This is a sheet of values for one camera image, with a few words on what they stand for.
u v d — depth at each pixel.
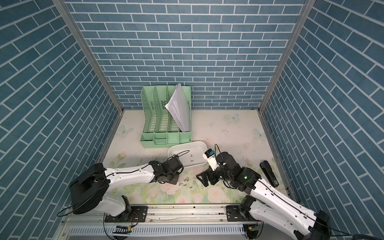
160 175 0.61
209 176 0.64
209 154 0.65
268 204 0.48
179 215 0.75
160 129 1.08
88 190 0.43
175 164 0.67
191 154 0.95
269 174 0.84
